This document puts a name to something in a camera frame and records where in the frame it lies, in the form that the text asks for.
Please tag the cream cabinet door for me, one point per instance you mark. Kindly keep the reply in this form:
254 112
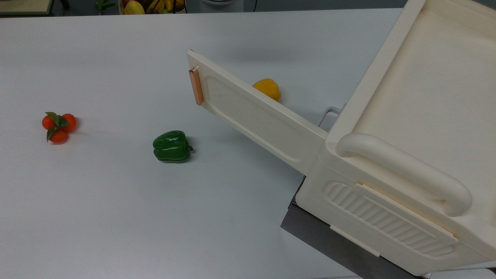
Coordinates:
255 116

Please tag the cream plastic storage cabinet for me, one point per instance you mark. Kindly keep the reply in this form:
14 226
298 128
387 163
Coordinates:
418 116

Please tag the yellow bell pepper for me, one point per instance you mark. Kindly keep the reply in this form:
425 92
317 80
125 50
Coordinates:
269 88

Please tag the green bell pepper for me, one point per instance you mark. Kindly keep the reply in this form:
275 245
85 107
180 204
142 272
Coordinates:
171 146

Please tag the fruit basket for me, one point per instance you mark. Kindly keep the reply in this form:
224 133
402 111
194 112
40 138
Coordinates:
155 9

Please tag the yellow toy banana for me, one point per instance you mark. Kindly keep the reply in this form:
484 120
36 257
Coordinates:
156 6

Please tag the yellow toy fruit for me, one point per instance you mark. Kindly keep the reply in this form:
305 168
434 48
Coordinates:
133 7

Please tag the orange tomato cluster with leaves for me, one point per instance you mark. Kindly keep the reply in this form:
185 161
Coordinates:
59 128

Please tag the green toy vegetable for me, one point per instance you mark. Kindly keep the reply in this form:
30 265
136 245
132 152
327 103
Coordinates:
104 4

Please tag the wooden board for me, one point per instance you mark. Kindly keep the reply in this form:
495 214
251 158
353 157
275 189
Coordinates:
25 6

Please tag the white rectangular loop frame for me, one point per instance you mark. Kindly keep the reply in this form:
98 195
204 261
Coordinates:
329 109

